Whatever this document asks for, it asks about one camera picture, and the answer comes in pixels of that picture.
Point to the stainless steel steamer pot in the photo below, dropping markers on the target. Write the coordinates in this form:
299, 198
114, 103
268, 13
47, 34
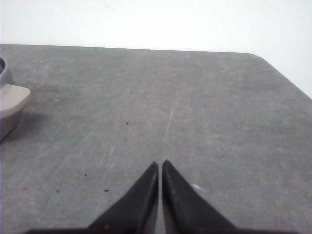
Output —
13, 99

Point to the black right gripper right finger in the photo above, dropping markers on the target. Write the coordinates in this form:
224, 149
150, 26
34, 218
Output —
187, 210

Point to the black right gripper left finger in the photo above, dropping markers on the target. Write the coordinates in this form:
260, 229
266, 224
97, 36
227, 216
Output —
136, 210

